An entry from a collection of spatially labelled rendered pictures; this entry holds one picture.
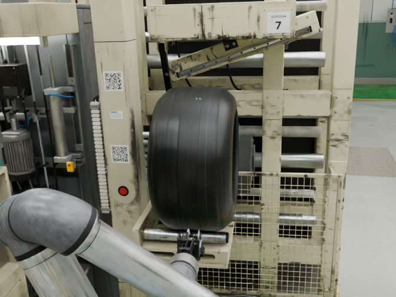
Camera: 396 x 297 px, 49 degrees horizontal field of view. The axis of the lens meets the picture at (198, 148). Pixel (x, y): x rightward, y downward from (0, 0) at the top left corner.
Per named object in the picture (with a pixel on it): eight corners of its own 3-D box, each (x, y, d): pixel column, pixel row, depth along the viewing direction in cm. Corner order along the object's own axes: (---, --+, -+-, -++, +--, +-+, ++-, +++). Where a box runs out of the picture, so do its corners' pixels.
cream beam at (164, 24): (148, 42, 181) (146, 5, 177) (162, 38, 205) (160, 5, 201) (295, 38, 172) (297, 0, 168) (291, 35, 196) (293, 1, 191)
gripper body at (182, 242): (202, 231, 141) (196, 250, 129) (202, 254, 143) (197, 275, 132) (179, 230, 142) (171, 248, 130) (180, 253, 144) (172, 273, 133)
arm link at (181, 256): (196, 287, 128) (165, 284, 129) (199, 277, 132) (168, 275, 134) (196, 261, 125) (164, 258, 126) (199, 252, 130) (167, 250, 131)
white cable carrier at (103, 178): (101, 213, 182) (89, 102, 167) (105, 207, 187) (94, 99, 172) (111, 213, 181) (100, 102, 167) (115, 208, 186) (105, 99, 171)
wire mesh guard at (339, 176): (164, 289, 237) (156, 170, 215) (164, 287, 238) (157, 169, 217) (333, 300, 223) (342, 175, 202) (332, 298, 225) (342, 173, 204)
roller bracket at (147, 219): (133, 251, 171) (131, 229, 168) (157, 208, 208) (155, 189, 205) (141, 251, 170) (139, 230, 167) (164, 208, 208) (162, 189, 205)
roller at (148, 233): (141, 241, 173) (140, 231, 172) (144, 236, 177) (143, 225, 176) (228, 246, 168) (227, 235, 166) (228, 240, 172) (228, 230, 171)
